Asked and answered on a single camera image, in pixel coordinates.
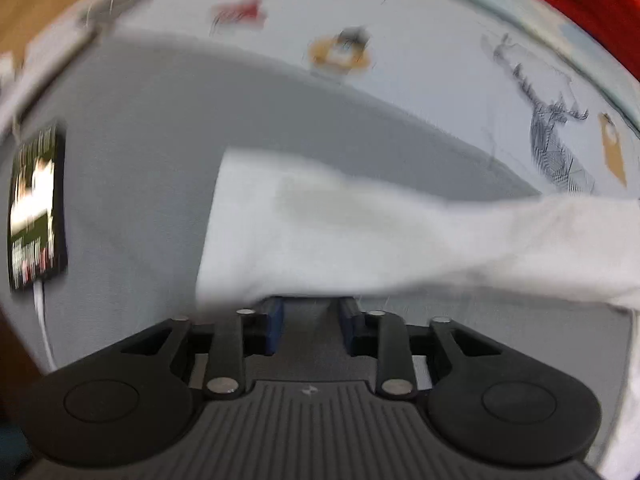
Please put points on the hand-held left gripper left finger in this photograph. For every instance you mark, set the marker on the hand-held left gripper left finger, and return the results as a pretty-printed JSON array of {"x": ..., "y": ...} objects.
[{"x": 273, "y": 325}]

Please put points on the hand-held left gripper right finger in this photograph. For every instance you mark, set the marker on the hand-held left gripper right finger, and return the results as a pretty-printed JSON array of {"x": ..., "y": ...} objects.
[{"x": 349, "y": 325}]

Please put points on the black smartphone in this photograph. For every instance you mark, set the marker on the black smartphone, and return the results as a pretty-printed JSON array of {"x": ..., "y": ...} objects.
[{"x": 37, "y": 210}]

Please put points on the white small garment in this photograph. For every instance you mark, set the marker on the white small garment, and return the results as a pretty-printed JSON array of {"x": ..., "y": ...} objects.
[{"x": 375, "y": 230}]

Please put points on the deer print bedsheet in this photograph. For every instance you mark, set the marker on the deer print bedsheet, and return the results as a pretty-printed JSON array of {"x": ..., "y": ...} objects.
[{"x": 425, "y": 60}]

